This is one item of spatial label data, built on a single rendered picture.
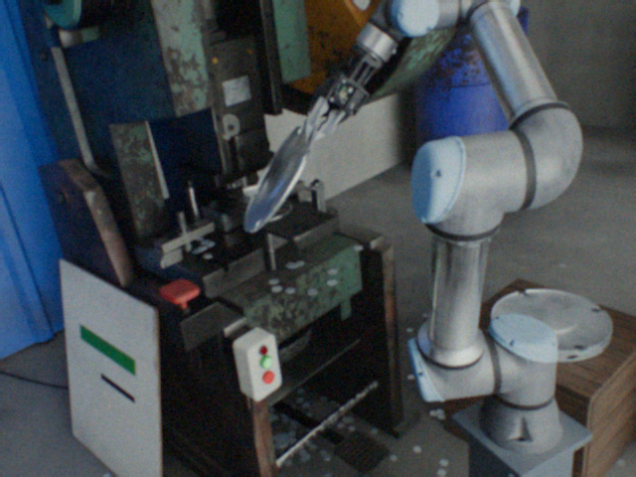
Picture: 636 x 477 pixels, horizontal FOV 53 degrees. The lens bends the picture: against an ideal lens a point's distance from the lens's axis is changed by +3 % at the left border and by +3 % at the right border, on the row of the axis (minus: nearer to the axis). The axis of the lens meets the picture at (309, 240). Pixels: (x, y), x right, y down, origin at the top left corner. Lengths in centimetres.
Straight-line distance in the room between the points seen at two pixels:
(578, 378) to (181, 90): 112
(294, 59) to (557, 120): 72
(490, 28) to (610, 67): 345
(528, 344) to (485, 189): 38
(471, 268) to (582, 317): 86
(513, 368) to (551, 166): 42
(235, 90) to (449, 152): 69
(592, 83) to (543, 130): 369
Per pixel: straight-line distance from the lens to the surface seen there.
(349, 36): 167
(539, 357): 119
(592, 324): 180
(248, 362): 129
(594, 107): 465
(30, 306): 266
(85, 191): 168
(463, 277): 100
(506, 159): 89
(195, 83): 133
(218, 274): 143
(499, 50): 109
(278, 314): 147
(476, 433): 133
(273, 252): 148
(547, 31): 469
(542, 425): 128
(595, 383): 165
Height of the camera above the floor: 136
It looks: 26 degrees down
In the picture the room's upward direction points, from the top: 7 degrees counter-clockwise
